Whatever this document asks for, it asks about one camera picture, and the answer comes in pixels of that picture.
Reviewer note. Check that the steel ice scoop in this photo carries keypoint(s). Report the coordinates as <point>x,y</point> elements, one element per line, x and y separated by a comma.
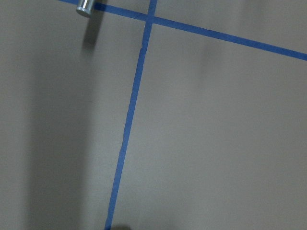
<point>85,7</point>

